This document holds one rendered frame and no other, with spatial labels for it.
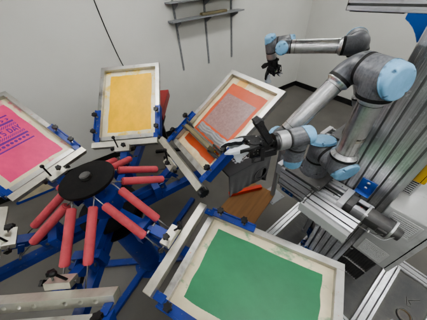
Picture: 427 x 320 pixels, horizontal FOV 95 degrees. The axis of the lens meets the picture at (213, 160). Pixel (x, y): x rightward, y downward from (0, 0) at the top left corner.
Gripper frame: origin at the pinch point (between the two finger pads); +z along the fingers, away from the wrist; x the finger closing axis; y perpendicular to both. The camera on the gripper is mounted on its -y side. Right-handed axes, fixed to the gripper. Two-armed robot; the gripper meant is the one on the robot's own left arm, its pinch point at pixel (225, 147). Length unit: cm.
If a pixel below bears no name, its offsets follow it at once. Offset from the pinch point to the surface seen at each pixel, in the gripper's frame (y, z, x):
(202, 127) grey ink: 31, -2, 85
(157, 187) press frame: 56, 40, 54
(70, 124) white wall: 57, 163, 232
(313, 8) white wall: -36, -288, 371
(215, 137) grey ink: 33, -9, 68
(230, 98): 14, -29, 91
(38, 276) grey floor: 158, 192, 79
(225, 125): 27, -18, 72
